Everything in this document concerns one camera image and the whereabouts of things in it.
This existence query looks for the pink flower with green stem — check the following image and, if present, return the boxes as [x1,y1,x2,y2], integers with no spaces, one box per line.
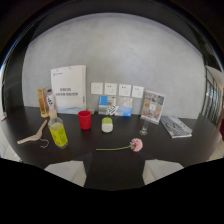
[95,137,144,153]

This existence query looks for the yellow drink plastic bottle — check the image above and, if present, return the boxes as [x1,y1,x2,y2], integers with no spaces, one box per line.
[47,109,69,150]

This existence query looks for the clear stemmed glass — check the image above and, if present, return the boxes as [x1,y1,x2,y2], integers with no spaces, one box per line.
[139,119,151,136]

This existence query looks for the grey magazine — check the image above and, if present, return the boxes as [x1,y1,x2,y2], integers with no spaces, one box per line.
[160,115,194,139]

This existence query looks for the wooden clothes hanger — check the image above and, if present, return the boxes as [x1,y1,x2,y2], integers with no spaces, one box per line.
[16,118,50,149]

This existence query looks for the red plastic cup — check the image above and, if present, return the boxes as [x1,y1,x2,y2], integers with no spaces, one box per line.
[77,110,92,131]

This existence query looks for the green and white small container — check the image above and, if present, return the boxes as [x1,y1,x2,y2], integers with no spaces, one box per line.
[101,116,113,134]

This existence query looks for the colourful picture sign stand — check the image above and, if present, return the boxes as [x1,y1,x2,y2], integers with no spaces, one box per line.
[140,89,167,125]

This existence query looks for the white labelled clear bottle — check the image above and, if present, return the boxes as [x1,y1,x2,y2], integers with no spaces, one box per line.
[45,88,57,113]

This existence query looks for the blue and white booklet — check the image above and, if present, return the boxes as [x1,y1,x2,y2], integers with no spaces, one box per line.
[97,95,134,118]

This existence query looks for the white paper bag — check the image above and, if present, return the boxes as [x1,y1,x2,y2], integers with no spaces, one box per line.
[50,64,87,115]

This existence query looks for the white wall socket plate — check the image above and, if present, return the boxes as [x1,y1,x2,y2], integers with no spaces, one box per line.
[131,85,145,99]
[118,83,132,98]

